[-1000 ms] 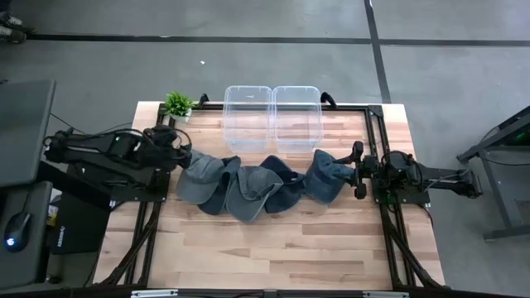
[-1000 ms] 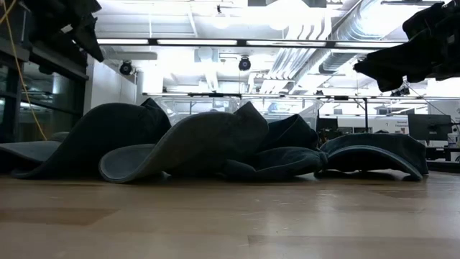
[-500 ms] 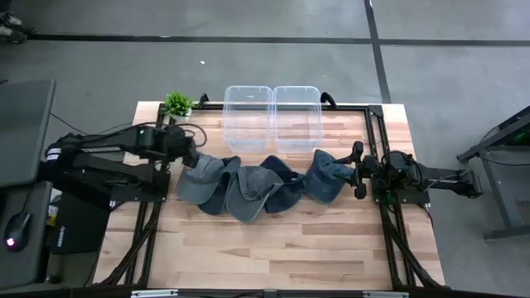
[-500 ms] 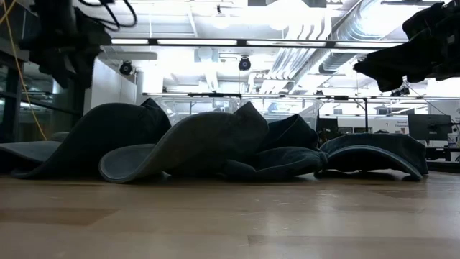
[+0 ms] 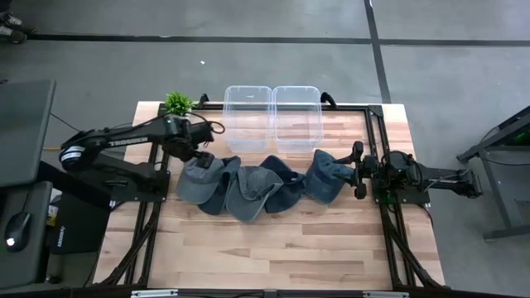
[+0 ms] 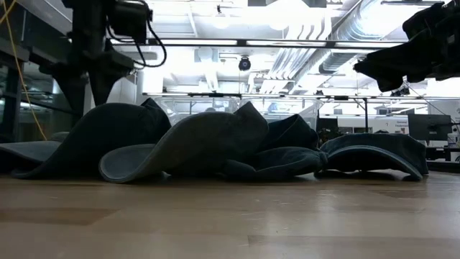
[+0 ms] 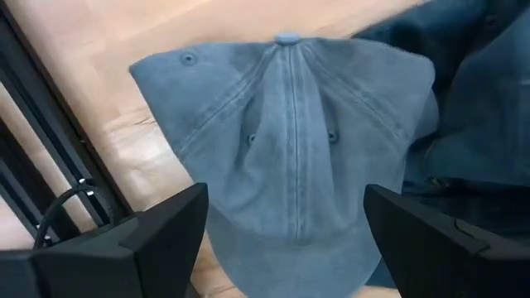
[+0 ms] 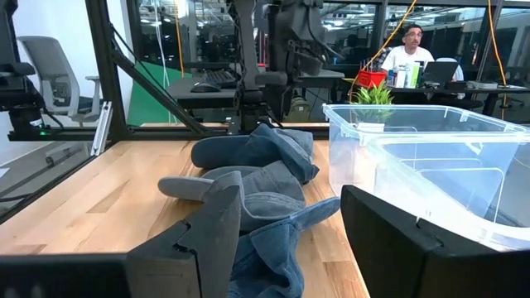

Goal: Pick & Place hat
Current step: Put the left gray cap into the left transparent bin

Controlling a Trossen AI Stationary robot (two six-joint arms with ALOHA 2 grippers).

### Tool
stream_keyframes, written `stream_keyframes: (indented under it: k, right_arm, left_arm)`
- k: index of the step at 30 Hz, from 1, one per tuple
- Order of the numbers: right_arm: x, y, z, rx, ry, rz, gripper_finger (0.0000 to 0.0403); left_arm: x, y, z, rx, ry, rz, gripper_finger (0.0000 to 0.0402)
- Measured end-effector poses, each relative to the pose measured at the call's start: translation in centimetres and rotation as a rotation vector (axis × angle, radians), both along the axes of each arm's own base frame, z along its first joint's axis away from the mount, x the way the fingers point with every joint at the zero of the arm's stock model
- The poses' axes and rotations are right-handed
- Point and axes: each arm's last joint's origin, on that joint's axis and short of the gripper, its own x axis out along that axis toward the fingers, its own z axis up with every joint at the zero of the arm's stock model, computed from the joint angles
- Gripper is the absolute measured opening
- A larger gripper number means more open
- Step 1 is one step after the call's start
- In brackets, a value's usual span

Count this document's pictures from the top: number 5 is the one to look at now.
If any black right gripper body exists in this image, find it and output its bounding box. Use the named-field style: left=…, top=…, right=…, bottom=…
left=354, top=155, right=380, bottom=187

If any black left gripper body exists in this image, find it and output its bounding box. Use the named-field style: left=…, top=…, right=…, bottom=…
left=162, top=136, right=208, bottom=164

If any blue denim baseball cap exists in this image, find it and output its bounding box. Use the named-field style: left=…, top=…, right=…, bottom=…
left=303, top=148, right=358, bottom=205

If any dark navy baseball cap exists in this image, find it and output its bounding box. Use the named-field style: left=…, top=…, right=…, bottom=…
left=197, top=155, right=243, bottom=216
left=258, top=155, right=308, bottom=214

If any clear plastic bin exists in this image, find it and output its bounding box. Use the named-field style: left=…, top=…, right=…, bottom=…
left=272, top=85, right=325, bottom=155
left=222, top=84, right=275, bottom=155

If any green plant in white pot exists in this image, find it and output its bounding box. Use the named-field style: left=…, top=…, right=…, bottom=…
left=164, top=91, right=195, bottom=120

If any black desk beam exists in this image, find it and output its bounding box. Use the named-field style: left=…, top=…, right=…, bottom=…
left=37, top=160, right=113, bottom=211

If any black Trossen box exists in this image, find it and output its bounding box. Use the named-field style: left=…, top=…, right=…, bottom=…
left=49, top=193, right=113, bottom=255

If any black side table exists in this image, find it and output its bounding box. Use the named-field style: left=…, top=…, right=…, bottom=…
left=456, top=105, right=530, bottom=242

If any grey desk panel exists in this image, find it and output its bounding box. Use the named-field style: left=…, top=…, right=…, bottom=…
left=0, top=180, right=54, bottom=291
left=0, top=79, right=57, bottom=188

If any black computer mouse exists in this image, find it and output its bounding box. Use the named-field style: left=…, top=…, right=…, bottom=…
left=3, top=211, right=33, bottom=252

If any person's shoe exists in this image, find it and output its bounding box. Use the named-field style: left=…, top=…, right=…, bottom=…
left=0, top=11, right=25, bottom=28
left=0, top=25, right=28, bottom=45

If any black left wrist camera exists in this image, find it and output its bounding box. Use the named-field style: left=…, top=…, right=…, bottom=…
left=190, top=123, right=215, bottom=145

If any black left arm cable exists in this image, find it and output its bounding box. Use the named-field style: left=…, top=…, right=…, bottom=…
left=188, top=110, right=226, bottom=148

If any black aluminium table frame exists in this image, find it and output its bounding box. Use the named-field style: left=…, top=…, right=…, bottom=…
left=93, top=102, right=447, bottom=298

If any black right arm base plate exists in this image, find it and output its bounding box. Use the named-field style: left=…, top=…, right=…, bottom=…
left=373, top=188, right=431, bottom=207

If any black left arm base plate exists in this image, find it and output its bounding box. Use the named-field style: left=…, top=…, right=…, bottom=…
left=78, top=165, right=171, bottom=204

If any silver metal bracket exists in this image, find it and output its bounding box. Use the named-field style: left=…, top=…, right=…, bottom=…
left=363, top=291, right=410, bottom=298
left=131, top=289, right=179, bottom=298

